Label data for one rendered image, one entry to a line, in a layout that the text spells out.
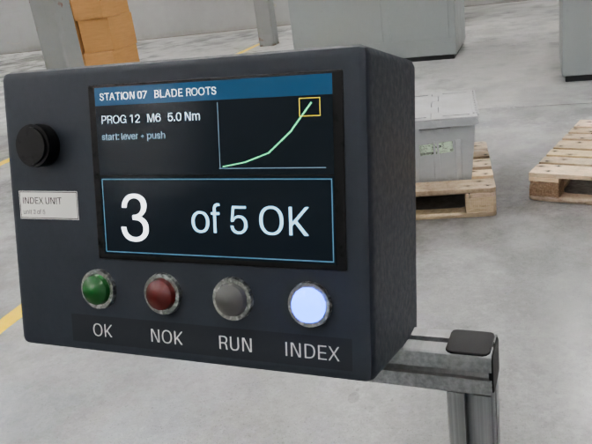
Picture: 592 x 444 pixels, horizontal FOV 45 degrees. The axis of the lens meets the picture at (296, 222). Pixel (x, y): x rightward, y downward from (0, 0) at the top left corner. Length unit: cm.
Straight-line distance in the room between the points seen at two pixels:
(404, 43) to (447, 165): 446
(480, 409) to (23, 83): 37
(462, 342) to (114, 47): 808
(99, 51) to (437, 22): 376
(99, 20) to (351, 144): 812
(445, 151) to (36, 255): 310
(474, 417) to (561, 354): 195
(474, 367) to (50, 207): 30
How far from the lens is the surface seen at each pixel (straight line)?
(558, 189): 364
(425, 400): 223
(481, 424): 50
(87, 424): 242
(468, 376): 48
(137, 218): 46
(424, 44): 788
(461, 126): 347
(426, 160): 354
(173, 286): 45
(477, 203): 348
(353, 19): 798
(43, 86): 50
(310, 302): 40
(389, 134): 43
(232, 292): 42
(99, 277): 48
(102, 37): 849
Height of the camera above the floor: 131
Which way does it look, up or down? 21 degrees down
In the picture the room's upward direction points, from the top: 8 degrees counter-clockwise
